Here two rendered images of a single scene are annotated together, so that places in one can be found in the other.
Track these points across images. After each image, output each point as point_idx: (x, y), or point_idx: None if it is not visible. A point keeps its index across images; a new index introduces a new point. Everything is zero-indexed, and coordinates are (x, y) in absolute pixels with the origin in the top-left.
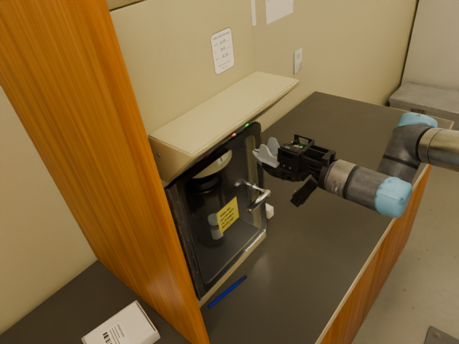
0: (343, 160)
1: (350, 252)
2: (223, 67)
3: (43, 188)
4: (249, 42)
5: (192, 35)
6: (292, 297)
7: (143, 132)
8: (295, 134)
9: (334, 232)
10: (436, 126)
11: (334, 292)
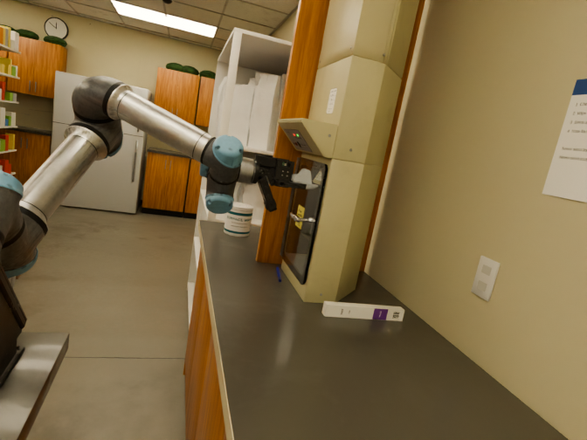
0: (251, 161)
1: (231, 312)
2: (328, 111)
3: (380, 200)
4: (341, 102)
5: (327, 85)
6: (241, 282)
7: (283, 103)
8: (293, 161)
9: (260, 320)
10: (213, 143)
11: (218, 290)
